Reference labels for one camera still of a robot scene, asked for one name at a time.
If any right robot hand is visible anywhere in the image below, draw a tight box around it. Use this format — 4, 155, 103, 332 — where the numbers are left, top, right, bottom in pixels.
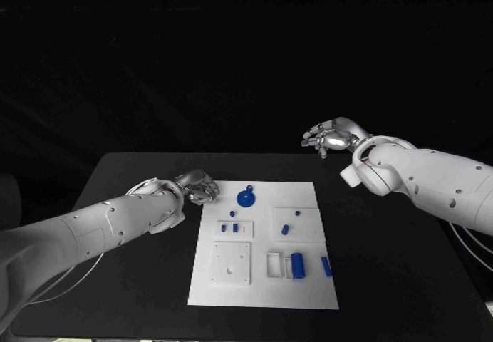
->
299, 116, 373, 160

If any large blue cylinder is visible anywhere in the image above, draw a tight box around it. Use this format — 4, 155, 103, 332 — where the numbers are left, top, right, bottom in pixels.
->
289, 252, 307, 280

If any white cable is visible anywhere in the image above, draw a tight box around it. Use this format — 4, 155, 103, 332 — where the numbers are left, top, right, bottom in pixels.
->
448, 221, 493, 255
27, 265, 76, 301
462, 227, 493, 246
26, 251, 105, 306

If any blue gear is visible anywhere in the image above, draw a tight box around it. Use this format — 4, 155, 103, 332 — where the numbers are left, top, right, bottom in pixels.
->
235, 185, 256, 208

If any white task board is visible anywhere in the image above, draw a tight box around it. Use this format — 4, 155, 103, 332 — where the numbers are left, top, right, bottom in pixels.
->
187, 180, 340, 311

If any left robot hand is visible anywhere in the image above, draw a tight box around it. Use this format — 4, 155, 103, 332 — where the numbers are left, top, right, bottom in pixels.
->
173, 169, 220, 206

